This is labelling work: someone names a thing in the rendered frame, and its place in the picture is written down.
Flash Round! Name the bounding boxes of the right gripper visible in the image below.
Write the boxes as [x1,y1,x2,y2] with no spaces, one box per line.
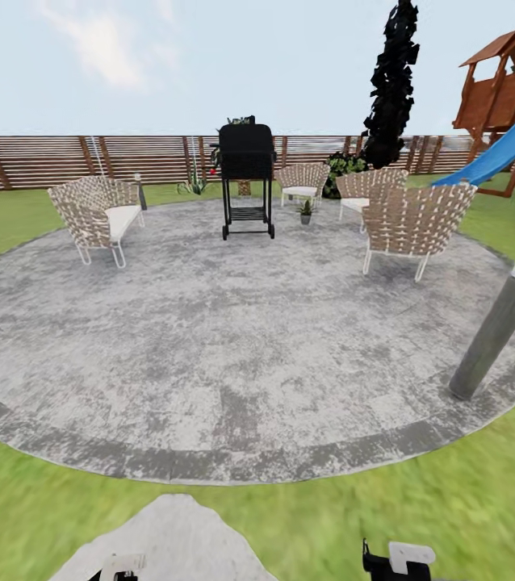
[362,547,431,581]

